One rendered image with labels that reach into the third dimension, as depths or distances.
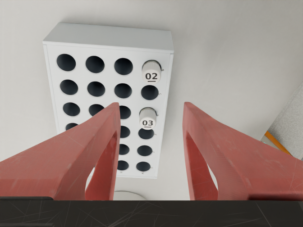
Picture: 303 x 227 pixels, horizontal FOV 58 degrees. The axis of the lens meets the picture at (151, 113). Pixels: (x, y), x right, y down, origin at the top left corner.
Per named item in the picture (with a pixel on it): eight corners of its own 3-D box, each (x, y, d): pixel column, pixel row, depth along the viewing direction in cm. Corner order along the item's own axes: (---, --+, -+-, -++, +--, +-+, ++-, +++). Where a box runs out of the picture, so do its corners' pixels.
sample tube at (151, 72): (159, 56, 22) (161, 85, 18) (143, 56, 22) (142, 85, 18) (159, 41, 21) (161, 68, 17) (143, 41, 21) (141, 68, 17)
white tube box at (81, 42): (156, 150, 28) (157, 179, 25) (73, 145, 27) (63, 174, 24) (171, 30, 21) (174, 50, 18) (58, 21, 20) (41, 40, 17)
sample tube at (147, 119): (155, 97, 24) (156, 130, 20) (140, 96, 24) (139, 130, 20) (155, 84, 23) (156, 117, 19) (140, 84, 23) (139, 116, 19)
